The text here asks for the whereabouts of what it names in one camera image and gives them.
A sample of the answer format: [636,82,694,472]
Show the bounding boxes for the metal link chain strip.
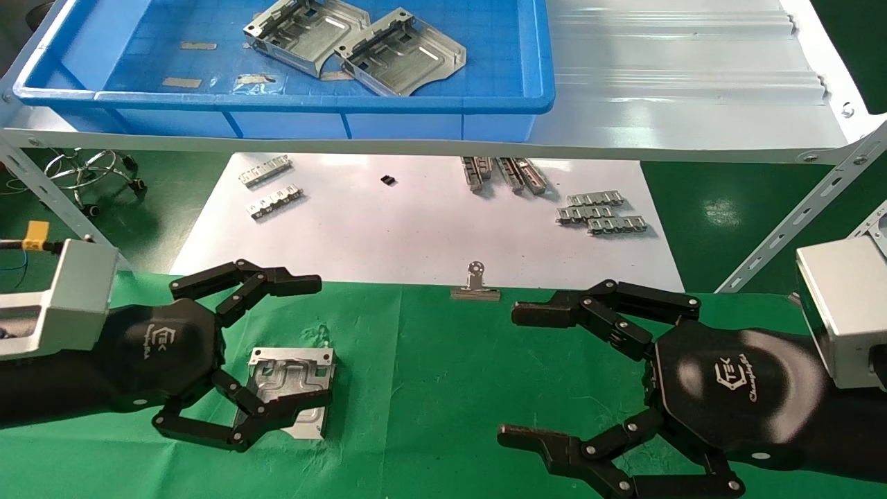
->
[555,205,615,225]
[566,192,625,208]
[586,216,649,236]

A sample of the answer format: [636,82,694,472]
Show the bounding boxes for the silver binder clip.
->
[449,261,502,302]

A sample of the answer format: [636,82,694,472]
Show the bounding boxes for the white metal shelf rack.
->
[0,0,887,295]

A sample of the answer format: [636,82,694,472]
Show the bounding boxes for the chrome stool base with casters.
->
[43,149,147,218]

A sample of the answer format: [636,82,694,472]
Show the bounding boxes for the cable with yellow tag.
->
[0,220,65,254]

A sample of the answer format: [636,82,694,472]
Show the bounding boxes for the blue plastic bin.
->
[12,0,556,142]

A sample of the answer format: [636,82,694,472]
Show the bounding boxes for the sheet metal bracket part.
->
[234,347,337,441]
[334,7,467,98]
[243,0,372,79]

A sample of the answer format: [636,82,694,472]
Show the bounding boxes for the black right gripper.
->
[497,279,832,499]

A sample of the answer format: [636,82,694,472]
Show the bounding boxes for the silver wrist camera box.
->
[0,239,121,360]
[795,236,887,391]

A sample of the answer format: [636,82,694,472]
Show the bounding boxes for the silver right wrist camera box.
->
[795,236,887,391]

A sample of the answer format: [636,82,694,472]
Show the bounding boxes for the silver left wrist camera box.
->
[0,239,121,360]

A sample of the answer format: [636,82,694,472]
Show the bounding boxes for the grey metal slide rail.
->
[514,157,549,195]
[495,157,526,195]
[460,157,495,193]

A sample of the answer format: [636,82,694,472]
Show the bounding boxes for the clear crumpled tape piece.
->
[234,72,287,95]

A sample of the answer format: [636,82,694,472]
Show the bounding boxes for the green table cloth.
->
[0,270,887,499]

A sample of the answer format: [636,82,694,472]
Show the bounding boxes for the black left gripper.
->
[96,260,334,453]

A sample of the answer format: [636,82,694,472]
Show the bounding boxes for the small notched metal strip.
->
[246,184,305,221]
[238,156,292,189]

